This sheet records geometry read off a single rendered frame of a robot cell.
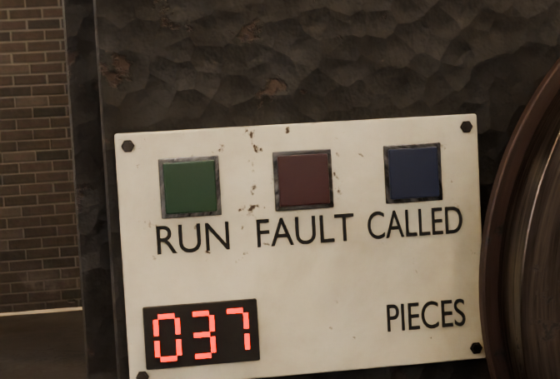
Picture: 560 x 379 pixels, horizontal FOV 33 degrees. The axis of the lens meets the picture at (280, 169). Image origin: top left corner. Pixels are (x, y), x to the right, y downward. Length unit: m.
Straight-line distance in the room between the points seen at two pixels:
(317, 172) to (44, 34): 6.07
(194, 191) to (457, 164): 0.19
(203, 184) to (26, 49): 6.07
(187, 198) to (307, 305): 0.12
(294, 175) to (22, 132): 6.06
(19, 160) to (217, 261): 6.05
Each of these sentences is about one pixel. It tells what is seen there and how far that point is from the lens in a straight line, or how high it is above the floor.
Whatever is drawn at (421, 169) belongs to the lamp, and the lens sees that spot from 0.68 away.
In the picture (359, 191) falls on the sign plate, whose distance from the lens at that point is 0.67.
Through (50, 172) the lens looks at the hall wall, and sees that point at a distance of 6.67.
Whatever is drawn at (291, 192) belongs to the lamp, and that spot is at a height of 1.19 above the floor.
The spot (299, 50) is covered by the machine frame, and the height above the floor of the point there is 1.29.
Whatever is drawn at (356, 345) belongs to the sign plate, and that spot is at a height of 1.08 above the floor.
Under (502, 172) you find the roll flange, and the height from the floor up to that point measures 1.20.
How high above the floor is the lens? 1.24
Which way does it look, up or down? 3 degrees down
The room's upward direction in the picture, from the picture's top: 3 degrees counter-clockwise
